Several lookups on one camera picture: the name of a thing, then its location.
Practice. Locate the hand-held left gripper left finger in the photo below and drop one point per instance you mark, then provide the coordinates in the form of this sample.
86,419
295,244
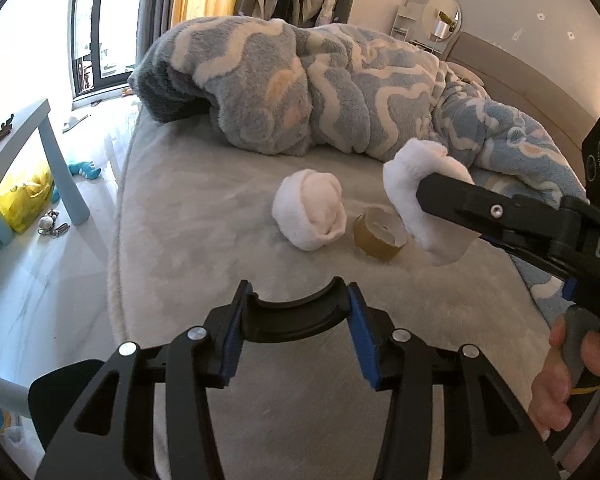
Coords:
227,365

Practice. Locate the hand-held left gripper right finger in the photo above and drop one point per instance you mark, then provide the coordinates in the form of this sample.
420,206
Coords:
365,350

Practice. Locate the rolled white sock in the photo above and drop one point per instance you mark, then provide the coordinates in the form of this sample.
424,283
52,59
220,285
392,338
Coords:
305,210

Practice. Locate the blue dinosaur toy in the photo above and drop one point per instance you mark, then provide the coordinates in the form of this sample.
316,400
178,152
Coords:
85,170

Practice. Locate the white sock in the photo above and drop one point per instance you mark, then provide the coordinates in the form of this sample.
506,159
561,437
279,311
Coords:
405,180
305,210

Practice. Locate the black framed glass door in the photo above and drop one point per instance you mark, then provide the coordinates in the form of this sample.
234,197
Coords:
97,20

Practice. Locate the white flat slipper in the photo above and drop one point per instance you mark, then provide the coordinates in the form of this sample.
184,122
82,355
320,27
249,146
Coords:
74,123

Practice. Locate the grey curtain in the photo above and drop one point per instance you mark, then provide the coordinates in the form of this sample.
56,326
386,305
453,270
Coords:
155,10

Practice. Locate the person's right hand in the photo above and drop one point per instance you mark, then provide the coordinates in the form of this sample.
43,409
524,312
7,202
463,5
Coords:
550,395

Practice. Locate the bed with grey cover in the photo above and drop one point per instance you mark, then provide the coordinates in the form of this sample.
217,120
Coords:
205,260

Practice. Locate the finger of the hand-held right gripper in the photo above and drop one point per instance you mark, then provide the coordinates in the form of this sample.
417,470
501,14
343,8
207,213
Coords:
480,205
535,257

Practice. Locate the round mirror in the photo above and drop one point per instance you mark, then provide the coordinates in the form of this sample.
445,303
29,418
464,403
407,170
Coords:
435,12

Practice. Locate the yellow plastic bag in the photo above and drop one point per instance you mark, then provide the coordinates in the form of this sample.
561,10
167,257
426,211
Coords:
20,200

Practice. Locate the light blue table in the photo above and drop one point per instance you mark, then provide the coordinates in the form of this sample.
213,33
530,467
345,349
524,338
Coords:
30,125

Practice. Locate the beige pillow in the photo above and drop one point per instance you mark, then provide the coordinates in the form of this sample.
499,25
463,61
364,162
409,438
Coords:
465,72

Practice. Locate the grey bed headboard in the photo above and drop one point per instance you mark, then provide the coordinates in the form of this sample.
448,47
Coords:
530,90

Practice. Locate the white desk shelf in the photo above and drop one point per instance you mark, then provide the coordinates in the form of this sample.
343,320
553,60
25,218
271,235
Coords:
407,20

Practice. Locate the blue wave patterned blanket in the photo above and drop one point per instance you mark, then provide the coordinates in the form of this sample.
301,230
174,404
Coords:
280,85

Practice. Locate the white vanity desk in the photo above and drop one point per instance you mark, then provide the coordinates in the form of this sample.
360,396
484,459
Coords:
427,46

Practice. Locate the brown tape roll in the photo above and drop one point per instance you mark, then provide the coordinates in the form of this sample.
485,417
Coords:
375,245

